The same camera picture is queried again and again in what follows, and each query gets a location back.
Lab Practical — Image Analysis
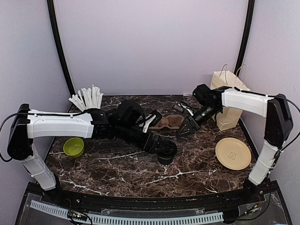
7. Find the black frame post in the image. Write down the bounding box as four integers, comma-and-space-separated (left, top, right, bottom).
47, 0, 74, 93
234, 0, 255, 76

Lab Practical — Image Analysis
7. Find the brown cardboard cup carrier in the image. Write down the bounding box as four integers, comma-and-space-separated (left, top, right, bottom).
150, 114, 184, 130

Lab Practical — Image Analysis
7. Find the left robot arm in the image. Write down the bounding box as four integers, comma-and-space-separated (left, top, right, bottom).
7, 100, 177, 204

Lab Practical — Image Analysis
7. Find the beige paper bag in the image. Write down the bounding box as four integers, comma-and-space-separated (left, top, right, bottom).
210, 64, 250, 131

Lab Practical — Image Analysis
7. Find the white cable duct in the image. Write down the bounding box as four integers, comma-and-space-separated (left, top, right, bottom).
30, 200, 224, 225

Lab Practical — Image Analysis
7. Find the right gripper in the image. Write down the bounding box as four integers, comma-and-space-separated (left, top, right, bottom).
176, 104, 220, 137

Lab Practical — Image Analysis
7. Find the black coffee cup lid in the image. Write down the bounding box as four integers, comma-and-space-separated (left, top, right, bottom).
155, 140, 177, 157

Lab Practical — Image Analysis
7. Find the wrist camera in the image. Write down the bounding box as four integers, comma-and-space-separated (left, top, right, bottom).
139, 110, 162, 133
172, 102, 195, 116

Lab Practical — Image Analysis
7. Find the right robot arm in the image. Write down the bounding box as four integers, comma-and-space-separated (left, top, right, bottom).
176, 84, 293, 186

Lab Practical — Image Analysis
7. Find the white cup of straws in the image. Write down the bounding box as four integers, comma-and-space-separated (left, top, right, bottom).
68, 85, 104, 112

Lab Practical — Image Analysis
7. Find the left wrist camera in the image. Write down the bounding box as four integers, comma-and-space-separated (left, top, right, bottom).
139, 110, 162, 133

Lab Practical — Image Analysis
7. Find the green bowl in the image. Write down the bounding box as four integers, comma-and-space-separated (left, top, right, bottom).
63, 137, 84, 158

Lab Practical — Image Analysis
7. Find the beige plate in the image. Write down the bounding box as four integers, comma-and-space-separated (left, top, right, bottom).
215, 138, 252, 171

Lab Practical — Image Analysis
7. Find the left black frame post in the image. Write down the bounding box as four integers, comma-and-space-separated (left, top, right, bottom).
47, 0, 74, 93

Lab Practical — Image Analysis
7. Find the black front rail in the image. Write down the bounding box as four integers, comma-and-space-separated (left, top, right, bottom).
61, 190, 246, 211

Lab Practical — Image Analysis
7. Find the right black frame post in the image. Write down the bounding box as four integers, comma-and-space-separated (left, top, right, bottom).
234, 0, 255, 76

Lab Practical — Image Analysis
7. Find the black paper coffee cup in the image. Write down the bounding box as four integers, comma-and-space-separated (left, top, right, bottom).
157, 153, 175, 165

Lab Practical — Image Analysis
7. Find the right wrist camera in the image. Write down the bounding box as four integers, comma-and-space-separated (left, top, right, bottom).
172, 102, 195, 116

